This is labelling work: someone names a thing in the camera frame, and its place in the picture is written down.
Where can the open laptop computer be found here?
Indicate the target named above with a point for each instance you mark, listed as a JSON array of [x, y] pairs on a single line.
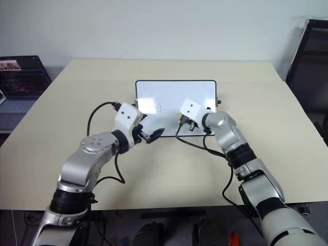
[[21, 84]]

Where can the dark rounded shape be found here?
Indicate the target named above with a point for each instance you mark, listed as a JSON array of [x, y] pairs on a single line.
[[207, 232], [150, 234]]

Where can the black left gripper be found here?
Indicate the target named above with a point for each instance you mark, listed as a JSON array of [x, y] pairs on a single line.
[[138, 132]]

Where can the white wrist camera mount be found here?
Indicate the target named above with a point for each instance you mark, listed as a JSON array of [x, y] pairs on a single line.
[[127, 116], [191, 109]]

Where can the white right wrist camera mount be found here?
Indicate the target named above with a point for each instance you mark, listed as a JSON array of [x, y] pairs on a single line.
[[191, 109]]

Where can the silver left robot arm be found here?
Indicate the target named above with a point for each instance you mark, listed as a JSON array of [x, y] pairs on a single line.
[[84, 164]]

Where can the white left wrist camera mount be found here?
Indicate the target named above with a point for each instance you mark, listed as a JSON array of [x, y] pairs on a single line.
[[127, 116]]

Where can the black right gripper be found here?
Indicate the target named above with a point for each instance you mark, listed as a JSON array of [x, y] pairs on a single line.
[[188, 124]]

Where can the black framed whiteboard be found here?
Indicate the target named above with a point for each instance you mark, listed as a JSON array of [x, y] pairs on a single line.
[[169, 94]]

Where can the black office chair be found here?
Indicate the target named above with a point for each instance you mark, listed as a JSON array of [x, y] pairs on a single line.
[[308, 66]]

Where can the red object under table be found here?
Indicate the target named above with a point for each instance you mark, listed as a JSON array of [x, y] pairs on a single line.
[[234, 239]]

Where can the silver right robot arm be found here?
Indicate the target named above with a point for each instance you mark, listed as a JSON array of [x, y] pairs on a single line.
[[256, 184]]

